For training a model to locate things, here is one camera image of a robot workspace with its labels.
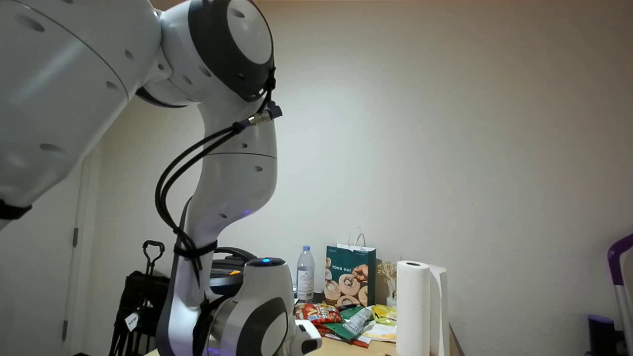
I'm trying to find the green paper gift bag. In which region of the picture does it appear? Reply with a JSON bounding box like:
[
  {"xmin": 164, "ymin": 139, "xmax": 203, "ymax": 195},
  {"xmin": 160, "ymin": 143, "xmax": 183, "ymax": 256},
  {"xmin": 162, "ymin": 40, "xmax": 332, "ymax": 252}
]
[{"xmin": 322, "ymin": 234, "xmax": 379, "ymax": 311}]

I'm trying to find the brown paper bag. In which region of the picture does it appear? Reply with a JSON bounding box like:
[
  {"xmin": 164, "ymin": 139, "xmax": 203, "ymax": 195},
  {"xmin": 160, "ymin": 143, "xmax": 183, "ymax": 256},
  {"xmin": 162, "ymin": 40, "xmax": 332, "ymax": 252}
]
[{"xmin": 373, "ymin": 258, "xmax": 399, "ymax": 309}]

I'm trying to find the white door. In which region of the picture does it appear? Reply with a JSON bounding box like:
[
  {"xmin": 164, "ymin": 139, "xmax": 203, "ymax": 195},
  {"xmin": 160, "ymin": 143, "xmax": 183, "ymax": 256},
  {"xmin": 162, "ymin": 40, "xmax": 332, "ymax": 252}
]
[{"xmin": 0, "ymin": 157, "xmax": 90, "ymax": 356}]

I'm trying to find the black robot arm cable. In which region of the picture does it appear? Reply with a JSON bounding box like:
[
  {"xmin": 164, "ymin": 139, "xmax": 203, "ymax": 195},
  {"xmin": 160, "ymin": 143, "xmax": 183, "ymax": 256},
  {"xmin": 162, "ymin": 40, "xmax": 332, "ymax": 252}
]
[{"xmin": 154, "ymin": 66, "xmax": 284, "ymax": 294}]

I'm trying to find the white paper towel roll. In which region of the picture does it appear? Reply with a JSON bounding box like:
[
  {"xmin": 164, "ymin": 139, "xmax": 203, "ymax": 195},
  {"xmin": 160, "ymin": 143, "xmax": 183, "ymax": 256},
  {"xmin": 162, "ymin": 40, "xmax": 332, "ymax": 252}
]
[{"xmin": 393, "ymin": 260, "xmax": 450, "ymax": 356}]

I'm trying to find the clear plastic water bottle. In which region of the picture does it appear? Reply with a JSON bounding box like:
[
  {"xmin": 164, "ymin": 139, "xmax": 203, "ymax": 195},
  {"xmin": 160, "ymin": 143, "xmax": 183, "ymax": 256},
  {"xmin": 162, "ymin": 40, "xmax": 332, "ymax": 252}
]
[{"xmin": 294, "ymin": 244, "xmax": 316, "ymax": 305}]

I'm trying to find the upright stick vacuum cleaner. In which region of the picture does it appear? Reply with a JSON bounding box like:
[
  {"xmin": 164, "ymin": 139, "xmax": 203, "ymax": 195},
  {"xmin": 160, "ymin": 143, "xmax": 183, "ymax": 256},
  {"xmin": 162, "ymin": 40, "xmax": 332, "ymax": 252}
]
[{"xmin": 583, "ymin": 234, "xmax": 633, "ymax": 356}]

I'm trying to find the red snack packet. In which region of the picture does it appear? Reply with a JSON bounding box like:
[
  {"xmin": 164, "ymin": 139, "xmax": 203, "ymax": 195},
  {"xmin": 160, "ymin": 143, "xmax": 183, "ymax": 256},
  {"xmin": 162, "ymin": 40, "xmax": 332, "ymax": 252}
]
[{"xmin": 292, "ymin": 302, "xmax": 344, "ymax": 331}]

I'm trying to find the yellow snack packet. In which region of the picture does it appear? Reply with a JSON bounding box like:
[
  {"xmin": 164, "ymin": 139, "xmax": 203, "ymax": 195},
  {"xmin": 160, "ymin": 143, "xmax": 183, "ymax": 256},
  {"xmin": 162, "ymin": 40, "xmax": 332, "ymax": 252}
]
[{"xmin": 367, "ymin": 304, "xmax": 399, "ymax": 327}]

